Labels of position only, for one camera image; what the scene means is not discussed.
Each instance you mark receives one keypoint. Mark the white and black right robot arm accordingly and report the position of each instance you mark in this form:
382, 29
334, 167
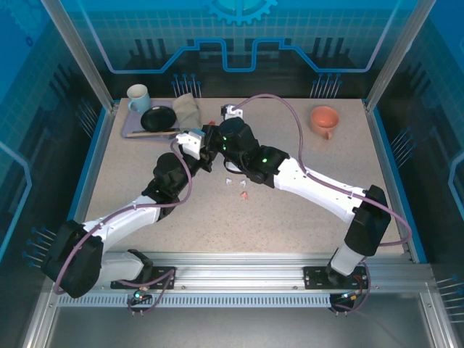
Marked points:
315, 192

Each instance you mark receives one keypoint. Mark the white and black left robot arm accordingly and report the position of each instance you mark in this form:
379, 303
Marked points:
127, 224

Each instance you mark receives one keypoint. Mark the beige folded cloth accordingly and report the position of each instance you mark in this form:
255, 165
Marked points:
186, 112

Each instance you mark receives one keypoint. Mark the black round plate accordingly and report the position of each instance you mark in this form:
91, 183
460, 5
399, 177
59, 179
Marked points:
157, 119

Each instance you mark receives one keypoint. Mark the lilac plastic tray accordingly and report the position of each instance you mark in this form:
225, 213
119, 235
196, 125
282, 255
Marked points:
132, 123

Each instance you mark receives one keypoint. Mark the light blue mug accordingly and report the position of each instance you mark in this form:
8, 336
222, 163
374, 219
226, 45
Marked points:
139, 99

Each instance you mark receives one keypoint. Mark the orange ceramic cup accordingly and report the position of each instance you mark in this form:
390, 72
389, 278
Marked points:
324, 121

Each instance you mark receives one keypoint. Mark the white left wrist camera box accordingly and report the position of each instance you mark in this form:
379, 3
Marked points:
190, 141

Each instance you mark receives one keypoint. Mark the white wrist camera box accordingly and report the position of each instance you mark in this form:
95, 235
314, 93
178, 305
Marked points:
232, 114
190, 141

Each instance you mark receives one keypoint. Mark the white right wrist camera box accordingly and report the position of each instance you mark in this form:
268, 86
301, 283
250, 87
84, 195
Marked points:
232, 114

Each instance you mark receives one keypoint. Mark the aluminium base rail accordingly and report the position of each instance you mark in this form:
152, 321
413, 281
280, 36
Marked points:
235, 272

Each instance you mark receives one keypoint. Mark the aluminium frame post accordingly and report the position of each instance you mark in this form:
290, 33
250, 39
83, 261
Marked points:
83, 58
391, 58

